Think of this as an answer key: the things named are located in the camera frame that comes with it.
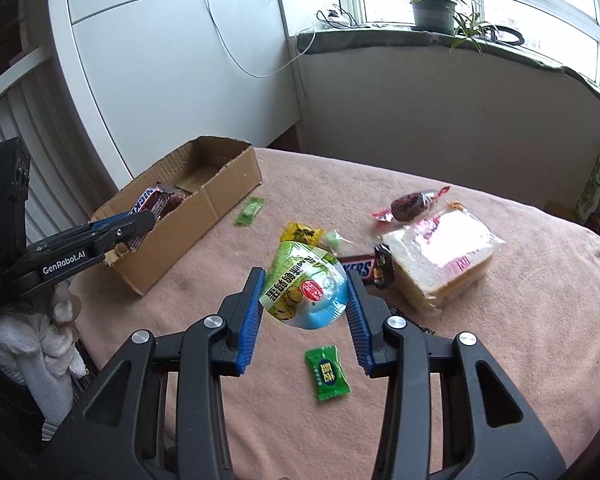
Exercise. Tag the grey stone window sill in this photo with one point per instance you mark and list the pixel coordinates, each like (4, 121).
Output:
(380, 39)

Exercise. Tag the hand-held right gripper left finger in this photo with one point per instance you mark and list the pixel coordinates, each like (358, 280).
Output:
(250, 320)

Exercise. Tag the green lidded jelly cup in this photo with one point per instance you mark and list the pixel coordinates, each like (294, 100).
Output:
(305, 285)

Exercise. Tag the white cabinet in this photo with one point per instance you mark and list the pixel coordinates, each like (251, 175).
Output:
(180, 60)

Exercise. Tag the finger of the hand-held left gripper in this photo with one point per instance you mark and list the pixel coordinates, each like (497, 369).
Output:
(141, 225)
(115, 222)

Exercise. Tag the small dark candy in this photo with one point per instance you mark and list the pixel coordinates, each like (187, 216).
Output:
(383, 267)

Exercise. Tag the small light green candy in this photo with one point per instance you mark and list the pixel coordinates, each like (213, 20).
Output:
(249, 211)

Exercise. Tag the red dark snack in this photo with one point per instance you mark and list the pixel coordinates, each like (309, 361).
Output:
(410, 205)

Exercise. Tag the potted spider plant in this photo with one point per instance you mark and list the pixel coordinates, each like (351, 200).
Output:
(434, 12)

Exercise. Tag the bright green candy packet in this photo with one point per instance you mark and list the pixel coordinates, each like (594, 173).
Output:
(327, 372)

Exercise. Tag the pale green candy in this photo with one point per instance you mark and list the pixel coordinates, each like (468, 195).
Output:
(336, 241)

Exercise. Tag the yellow candy packet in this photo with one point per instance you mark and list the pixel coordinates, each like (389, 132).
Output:
(300, 234)

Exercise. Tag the bagged sliced bread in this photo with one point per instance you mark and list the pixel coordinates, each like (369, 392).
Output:
(440, 260)

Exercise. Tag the green printed box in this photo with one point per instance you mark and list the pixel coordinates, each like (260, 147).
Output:
(597, 190)

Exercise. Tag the person's left hand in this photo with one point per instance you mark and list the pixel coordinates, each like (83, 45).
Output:
(35, 340)

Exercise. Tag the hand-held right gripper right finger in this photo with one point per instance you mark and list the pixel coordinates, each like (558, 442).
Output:
(360, 330)

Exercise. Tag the brown cardboard box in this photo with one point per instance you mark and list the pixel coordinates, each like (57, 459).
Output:
(180, 240)

